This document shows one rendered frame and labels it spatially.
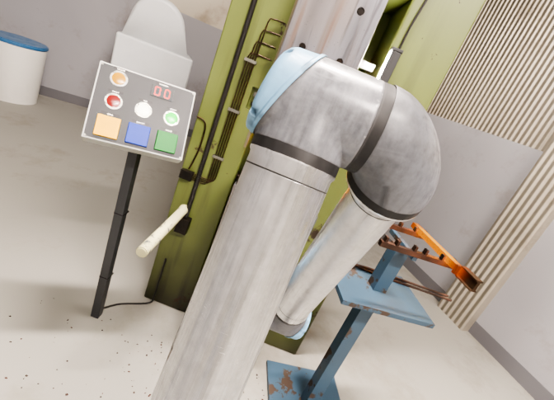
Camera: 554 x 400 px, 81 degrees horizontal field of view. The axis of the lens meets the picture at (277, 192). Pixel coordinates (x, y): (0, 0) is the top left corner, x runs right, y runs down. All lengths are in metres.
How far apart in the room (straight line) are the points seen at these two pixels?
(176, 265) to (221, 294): 1.47
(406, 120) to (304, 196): 0.14
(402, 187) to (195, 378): 0.33
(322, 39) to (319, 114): 0.98
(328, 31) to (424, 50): 0.42
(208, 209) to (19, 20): 4.09
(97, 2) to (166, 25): 1.13
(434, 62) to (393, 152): 1.18
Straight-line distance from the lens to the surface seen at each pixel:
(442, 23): 1.56
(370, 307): 1.31
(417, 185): 0.42
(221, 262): 0.39
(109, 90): 1.33
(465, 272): 1.29
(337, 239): 0.52
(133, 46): 4.22
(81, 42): 5.14
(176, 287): 1.94
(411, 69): 1.52
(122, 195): 1.51
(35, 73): 4.71
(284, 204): 0.36
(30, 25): 5.26
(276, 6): 1.50
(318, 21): 1.34
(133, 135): 1.28
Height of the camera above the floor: 1.39
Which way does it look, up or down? 19 degrees down
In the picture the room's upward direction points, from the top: 23 degrees clockwise
